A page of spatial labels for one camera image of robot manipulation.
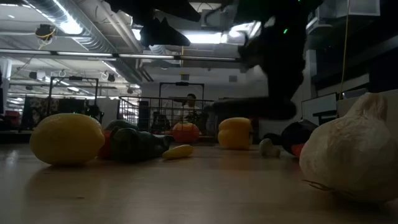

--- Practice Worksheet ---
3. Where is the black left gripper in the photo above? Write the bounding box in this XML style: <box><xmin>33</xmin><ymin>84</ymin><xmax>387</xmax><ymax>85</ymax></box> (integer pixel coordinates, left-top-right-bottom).
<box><xmin>124</xmin><ymin>0</ymin><xmax>201</xmax><ymax>48</ymax></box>

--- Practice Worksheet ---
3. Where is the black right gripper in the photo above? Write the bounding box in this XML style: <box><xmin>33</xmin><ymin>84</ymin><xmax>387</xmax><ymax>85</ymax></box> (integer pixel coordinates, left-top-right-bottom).
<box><xmin>238</xmin><ymin>29</ymin><xmax>308</xmax><ymax>102</ymax></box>

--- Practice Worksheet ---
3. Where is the dark purple round vegetable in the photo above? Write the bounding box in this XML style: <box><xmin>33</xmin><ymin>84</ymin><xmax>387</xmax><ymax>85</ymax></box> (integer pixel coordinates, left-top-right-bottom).
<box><xmin>280</xmin><ymin>119</ymin><xmax>319</xmax><ymax>156</ymax></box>

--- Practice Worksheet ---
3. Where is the white mushroom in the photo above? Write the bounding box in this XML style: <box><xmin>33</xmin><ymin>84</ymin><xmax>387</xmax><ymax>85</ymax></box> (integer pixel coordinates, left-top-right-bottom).
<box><xmin>259</xmin><ymin>138</ymin><xmax>281</xmax><ymax>158</ymax></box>

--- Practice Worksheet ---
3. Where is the orange carrot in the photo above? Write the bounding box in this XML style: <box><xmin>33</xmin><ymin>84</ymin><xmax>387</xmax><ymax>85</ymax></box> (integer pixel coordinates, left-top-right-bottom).
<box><xmin>290</xmin><ymin>143</ymin><xmax>307</xmax><ymax>159</ymax></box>

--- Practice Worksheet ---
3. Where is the yellow bell pepper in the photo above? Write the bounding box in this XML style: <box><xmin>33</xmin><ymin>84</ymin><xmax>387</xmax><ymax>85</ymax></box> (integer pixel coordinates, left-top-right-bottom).
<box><xmin>217</xmin><ymin>117</ymin><xmax>254</xmax><ymax>151</ymax></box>

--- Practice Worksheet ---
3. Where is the white garlic bulb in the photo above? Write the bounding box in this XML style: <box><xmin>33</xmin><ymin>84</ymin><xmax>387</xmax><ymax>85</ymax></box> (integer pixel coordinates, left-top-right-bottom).
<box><xmin>298</xmin><ymin>91</ymin><xmax>398</xmax><ymax>203</ymax></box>

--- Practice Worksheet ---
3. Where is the dark green pepper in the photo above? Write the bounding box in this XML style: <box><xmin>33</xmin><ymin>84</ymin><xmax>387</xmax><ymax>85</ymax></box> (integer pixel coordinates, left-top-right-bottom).
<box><xmin>109</xmin><ymin>127</ymin><xmax>172</xmax><ymax>164</ymax></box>

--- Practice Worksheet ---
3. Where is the small yellow banana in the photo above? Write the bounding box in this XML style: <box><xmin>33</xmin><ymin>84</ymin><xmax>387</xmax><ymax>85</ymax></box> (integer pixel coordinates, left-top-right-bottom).
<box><xmin>162</xmin><ymin>144</ymin><xmax>194</xmax><ymax>161</ymax></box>

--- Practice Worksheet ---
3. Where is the large yellow lemon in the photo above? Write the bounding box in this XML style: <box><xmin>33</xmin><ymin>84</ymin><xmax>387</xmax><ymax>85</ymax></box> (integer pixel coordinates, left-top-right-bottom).
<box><xmin>30</xmin><ymin>113</ymin><xmax>106</xmax><ymax>166</ymax></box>

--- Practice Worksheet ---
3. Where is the white panel board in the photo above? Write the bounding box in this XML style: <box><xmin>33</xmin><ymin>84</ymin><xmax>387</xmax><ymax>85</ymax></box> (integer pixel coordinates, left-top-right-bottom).
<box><xmin>301</xmin><ymin>92</ymin><xmax>338</xmax><ymax>126</ymax></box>

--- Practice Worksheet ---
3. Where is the overhead bar with light strips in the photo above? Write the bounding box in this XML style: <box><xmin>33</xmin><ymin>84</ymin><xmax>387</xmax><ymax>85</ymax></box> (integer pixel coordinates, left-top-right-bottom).
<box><xmin>0</xmin><ymin>48</ymin><xmax>246</xmax><ymax>63</ymax></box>

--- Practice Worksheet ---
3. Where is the person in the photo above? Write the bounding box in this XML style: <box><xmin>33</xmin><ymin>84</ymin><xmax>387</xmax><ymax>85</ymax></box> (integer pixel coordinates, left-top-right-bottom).
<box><xmin>174</xmin><ymin>93</ymin><xmax>206</xmax><ymax>125</ymax></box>

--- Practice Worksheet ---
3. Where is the black ceiling-mounted device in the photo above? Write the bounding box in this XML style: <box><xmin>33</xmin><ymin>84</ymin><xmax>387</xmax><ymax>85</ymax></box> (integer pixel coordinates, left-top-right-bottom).
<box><xmin>34</xmin><ymin>24</ymin><xmax>57</xmax><ymax>43</ymax></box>

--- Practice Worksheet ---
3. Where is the small red tomato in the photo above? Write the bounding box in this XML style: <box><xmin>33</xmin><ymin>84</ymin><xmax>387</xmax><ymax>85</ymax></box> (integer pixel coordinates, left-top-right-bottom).
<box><xmin>98</xmin><ymin>130</ymin><xmax>113</xmax><ymax>161</ymax></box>

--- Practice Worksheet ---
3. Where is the patterned fabric screen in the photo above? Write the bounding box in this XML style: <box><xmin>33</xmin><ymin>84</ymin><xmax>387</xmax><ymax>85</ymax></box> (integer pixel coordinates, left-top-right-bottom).
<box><xmin>21</xmin><ymin>96</ymin><xmax>60</xmax><ymax>131</ymax></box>

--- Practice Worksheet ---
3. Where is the black background rig frame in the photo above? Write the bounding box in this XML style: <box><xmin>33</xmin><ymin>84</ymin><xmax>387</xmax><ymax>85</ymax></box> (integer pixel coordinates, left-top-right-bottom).
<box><xmin>48</xmin><ymin>76</ymin><xmax>100</xmax><ymax>108</ymax></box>
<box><xmin>159</xmin><ymin>82</ymin><xmax>205</xmax><ymax>101</ymax></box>

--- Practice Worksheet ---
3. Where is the silver ribbed air duct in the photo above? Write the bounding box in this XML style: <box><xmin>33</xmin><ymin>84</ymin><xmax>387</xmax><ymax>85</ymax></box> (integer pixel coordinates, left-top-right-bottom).
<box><xmin>26</xmin><ymin>0</ymin><xmax>118</xmax><ymax>54</ymax></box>

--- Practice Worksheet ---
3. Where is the wire mesh basket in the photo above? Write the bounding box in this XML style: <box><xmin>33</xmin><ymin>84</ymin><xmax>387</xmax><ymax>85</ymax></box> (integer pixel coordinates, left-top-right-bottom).
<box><xmin>119</xmin><ymin>95</ymin><xmax>220</xmax><ymax>144</ymax></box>

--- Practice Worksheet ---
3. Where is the black aluminium table frame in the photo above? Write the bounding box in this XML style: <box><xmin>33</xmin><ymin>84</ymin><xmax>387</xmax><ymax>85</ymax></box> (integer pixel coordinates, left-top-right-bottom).
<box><xmin>0</xmin><ymin>129</ymin><xmax>218</xmax><ymax>146</ymax></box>

